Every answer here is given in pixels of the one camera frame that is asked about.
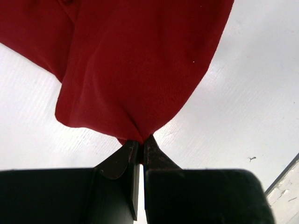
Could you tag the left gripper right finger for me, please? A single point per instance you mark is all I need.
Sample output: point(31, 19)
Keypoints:
point(200, 196)

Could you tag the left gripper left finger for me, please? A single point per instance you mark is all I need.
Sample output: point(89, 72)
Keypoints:
point(104, 194)

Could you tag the red t shirt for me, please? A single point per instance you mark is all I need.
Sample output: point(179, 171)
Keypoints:
point(126, 67)

